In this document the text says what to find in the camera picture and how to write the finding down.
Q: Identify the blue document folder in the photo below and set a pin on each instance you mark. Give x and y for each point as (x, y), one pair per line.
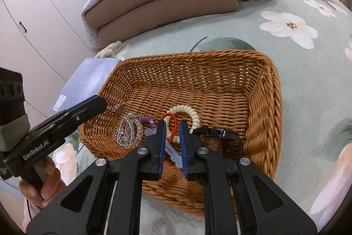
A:
(88, 78)

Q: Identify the brown wicker basket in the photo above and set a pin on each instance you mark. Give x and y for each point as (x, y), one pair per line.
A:
(206, 86)

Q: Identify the person's left hand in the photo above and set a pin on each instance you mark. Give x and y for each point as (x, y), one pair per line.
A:
(51, 180)

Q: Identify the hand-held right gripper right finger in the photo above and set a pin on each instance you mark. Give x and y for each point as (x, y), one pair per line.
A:
(184, 147)

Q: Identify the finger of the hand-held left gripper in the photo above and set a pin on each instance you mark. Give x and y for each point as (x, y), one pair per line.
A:
(82, 102)
(82, 113)

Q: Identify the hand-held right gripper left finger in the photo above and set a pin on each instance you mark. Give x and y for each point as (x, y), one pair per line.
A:
(161, 138)

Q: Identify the black wrist watch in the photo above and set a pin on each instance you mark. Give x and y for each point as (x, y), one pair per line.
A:
(220, 132)

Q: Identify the white wardrobe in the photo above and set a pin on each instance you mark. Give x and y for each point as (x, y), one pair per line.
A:
(41, 3)

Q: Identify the white fluffy toy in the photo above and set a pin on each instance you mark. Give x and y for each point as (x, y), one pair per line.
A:
(110, 50)

